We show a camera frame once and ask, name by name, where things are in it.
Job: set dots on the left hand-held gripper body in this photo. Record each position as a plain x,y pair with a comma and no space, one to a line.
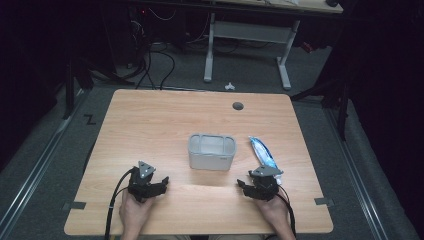
142,186

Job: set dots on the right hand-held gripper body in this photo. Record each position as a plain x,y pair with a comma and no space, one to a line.
265,186

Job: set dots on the blue white toothpaste tube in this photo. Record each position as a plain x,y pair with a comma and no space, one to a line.
263,155

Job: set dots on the grey plastic storage box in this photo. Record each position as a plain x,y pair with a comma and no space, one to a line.
212,153

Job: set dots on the person's left hand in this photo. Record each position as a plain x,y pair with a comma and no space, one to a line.
133,211

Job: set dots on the person's right hand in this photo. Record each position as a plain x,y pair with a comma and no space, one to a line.
275,213

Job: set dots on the grey tape piece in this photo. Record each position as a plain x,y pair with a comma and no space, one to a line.
323,201
74,205

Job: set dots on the small white floor object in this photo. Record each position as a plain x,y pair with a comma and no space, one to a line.
229,86

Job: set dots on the black metal stand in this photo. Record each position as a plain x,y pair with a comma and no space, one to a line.
336,96
71,86

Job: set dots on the dark computer tower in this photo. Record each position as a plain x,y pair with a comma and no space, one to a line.
138,33

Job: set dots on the desk with white legs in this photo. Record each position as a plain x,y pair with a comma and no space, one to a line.
250,33

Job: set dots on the metal floor rail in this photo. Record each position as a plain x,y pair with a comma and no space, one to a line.
36,166
358,173

